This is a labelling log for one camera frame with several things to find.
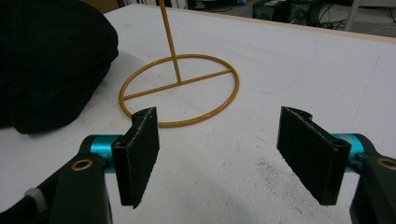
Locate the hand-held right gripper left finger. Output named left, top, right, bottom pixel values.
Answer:
left=90, top=106, right=161, bottom=209

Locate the yellow wire stand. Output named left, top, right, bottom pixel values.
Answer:
left=119, top=0, right=240, bottom=129

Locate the black cap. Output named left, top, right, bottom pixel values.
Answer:
left=0, top=0, right=120, bottom=135

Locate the white metal stand leg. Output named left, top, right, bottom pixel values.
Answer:
left=344, top=0, right=361, bottom=32

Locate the dark computer equipment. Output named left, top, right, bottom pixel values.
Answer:
left=252, top=0, right=323, bottom=26

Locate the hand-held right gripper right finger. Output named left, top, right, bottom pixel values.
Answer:
left=276, top=105, right=365, bottom=206

